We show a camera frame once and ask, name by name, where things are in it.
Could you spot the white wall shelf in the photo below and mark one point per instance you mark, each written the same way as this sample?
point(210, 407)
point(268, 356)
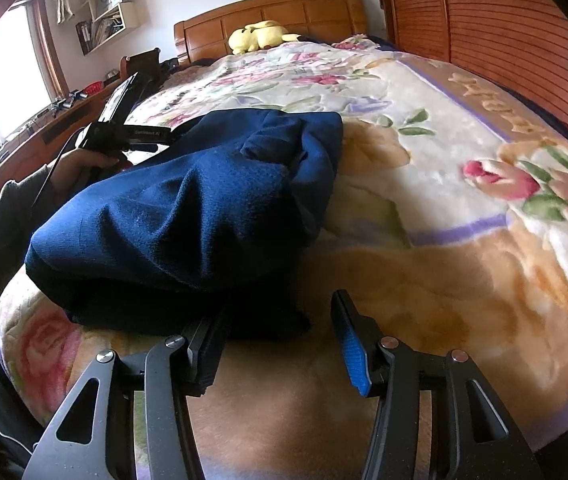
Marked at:
point(129, 17)

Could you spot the wooden slatted wardrobe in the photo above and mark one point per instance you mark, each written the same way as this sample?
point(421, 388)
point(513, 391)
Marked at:
point(488, 20)

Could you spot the blue suit jacket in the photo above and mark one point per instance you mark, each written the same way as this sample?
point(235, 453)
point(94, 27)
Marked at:
point(174, 210)

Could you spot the person's left hand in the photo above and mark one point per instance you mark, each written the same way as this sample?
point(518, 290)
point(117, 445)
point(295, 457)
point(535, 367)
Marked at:
point(71, 170)

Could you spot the yellow plush toy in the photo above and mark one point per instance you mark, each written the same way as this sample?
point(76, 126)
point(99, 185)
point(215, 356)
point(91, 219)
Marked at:
point(256, 35)

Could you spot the wooden bed headboard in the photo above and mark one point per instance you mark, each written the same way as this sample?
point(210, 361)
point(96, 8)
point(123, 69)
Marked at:
point(314, 15)

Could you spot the wooden desk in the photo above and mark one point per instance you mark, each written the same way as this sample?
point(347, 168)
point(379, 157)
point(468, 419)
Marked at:
point(24, 152)

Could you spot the grey paper bag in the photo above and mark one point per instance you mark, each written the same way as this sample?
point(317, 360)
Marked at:
point(110, 0)

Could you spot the wooden chair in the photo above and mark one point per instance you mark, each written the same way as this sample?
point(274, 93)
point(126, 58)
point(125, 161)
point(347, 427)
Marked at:
point(141, 65)

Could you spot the floral blanket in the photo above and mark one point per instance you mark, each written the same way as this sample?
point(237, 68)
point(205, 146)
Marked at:
point(463, 270)

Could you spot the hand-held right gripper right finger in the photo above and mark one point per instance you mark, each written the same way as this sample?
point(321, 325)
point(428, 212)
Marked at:
point(356, 355)

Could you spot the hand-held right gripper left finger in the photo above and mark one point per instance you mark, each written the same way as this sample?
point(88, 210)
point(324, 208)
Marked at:
point(206, 355)

